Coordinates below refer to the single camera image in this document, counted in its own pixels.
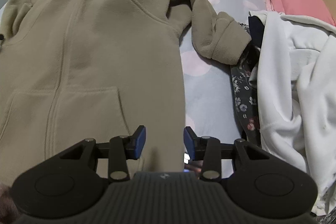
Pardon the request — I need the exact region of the white sweatshirt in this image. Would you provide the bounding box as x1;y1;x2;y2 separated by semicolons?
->
248;10;336;216

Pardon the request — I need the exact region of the dark navy cloth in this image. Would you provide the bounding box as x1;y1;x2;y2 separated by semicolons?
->
248;15;264;47

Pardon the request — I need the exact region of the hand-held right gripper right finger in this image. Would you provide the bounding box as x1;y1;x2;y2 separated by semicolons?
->
184;126;271;183

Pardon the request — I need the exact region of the khaki fleece hoodie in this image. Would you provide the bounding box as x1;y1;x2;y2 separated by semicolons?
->
0;0;252;188

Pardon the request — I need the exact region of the dark floral cloth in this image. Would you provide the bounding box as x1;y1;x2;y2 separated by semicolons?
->
230;22;263;148

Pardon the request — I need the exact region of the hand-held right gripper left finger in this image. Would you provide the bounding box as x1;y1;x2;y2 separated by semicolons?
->
59;125;147;183

